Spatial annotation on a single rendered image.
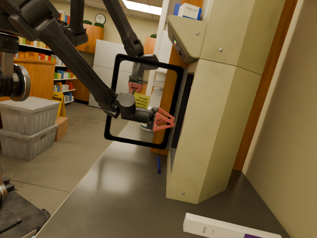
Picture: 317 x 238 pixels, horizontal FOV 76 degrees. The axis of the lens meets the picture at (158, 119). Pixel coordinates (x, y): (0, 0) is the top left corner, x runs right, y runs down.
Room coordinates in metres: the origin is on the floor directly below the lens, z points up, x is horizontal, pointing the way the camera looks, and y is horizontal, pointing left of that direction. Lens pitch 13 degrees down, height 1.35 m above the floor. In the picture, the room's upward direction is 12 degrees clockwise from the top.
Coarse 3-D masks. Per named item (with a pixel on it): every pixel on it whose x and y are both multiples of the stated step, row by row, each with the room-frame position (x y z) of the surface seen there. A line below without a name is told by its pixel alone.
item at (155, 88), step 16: (128, 64) 0.91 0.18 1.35; (144, 64) 0.91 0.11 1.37; (128, 80) 0.91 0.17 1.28; (144, 80) 0.91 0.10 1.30; (160, 80) 0.92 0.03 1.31; (144, 96) 0.92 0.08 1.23; (160, 96) 0.92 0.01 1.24; (112, 128) 0.91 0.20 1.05; (128, 128) 0.91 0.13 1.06; (144, 128) 0.92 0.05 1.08
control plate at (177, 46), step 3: (174, 36) 0.72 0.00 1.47; (174, 39) 0.76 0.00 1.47; (174, 42) 0.82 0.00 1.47; (177, 42) 0.72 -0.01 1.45; (174, 45) 0.89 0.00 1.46; (177, 45) 0.77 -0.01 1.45; (177, 48) 0.83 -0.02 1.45; (180, 48) 0.74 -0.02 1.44; (177, 51) 0.90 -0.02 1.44; (183, 51) 0.72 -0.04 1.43; (183, 54) 0.77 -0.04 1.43; (183, 57) 0.82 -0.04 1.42
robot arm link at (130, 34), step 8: (104, 0) 0.96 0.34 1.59; (112, 0) 0.95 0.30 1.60; (112, 8) 0.96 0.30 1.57; (120, 8) 0.97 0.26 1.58; (112, 16) 0.97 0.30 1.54; (120, 16) 0.96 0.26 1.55; (120, 24) 0.97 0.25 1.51; (128, 24) 0.99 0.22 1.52; (120, 32) 0.98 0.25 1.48; (128, 32) 0.97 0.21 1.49; (128, 40) 0.97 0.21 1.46; (136, 40) 1.00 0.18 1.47; (128, 48) 0.98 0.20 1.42; (136, 48) 0.98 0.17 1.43; (136, 56) 1.00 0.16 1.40
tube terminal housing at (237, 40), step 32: (224, 0) 0.62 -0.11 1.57; (256, 0) 0.62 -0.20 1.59; (224, 32) 0.62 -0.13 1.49; (256, 32) 0.66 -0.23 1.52; (192, 64) 0.77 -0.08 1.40; (224, 64) 0.62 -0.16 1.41; (256, 64) 0.71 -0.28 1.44; (192, 96) 0.62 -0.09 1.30; (224, 96) 0.62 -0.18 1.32; (192, 128) 0.62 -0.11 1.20; (224, 128) 0.64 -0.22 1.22; (192, 160) 0.62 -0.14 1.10; (224, 160) 0.69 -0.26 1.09; (192, 192) 0.62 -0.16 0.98
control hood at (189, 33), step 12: (168, 24) 0.68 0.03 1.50; (180, 24) 0.62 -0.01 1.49; (192, 24) 0.62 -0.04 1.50; (204, 24) 0.62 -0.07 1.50; (168, 36) 0.90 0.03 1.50; (180, 36) 0.62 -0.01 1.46; (192, 36) 0.62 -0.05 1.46; (204, 36) 0.62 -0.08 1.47; (192, 48) 0.62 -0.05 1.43; (192, 60) 0.75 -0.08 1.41
